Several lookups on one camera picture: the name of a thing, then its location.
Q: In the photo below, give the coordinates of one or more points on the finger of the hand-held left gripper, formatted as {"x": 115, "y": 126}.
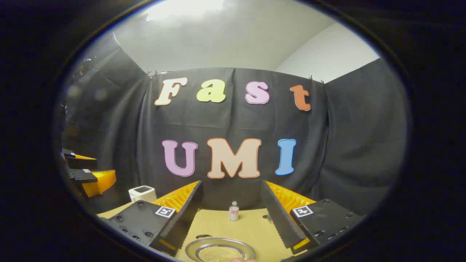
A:
{"x": 98, "y": 182}
{"x": 78, "y": 163}

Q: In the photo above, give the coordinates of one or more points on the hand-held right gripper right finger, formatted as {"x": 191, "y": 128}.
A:
{"x": 278, "y": 218}

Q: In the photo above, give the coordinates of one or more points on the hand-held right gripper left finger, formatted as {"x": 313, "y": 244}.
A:
{"x": 185, "y": 218}

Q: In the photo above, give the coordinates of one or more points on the stainless steel pot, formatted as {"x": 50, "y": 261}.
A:
{"x": 193, "y": 249}

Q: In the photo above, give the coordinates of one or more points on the clear bottle with pink label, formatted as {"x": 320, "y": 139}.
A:
{"x": 234, "y": 213}

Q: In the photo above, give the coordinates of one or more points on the white toaster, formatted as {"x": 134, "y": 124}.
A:
{"x": 142, "y": 193}

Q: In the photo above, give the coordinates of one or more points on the heap of yellow soybeans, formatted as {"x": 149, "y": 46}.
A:
{"x": 220, "y": 254}

